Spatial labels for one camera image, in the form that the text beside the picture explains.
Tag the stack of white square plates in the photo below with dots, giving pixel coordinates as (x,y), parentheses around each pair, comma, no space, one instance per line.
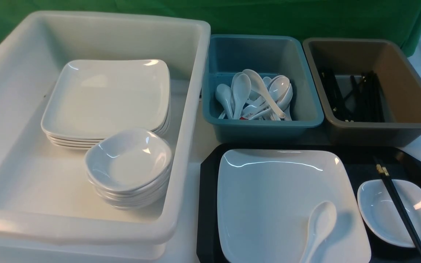
(95,99)

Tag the white ceramic soup spoon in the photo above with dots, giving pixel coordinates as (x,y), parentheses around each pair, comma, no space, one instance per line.
(321,223)

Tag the teal plastic bin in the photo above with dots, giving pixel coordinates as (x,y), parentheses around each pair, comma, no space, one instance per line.
(268,55)

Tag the large white plastic tub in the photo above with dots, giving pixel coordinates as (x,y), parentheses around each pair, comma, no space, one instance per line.
(49,212)

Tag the brown plastic bin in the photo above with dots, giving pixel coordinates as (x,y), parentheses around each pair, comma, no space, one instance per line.
(400,96)

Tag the black chopstick pair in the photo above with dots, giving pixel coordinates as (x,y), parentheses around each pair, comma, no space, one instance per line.
(388,183)

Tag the black serving tray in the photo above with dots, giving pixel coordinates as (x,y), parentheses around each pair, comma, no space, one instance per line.
(358,162)

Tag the pile of white spoons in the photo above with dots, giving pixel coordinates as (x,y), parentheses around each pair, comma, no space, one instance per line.
(279,87)

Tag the white square rice plate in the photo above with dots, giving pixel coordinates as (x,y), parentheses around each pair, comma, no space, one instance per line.
(265,198)

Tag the pile of black chopsticks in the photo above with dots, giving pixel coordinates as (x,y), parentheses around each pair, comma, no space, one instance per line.
(353,98)

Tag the stack of white small bowls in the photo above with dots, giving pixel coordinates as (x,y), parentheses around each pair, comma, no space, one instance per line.
(131,169)

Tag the green cloth backdrop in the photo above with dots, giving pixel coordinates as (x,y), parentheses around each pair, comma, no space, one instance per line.
(398,21)

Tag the small white sauce dish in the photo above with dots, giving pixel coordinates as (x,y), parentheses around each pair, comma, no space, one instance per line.
(380,213)

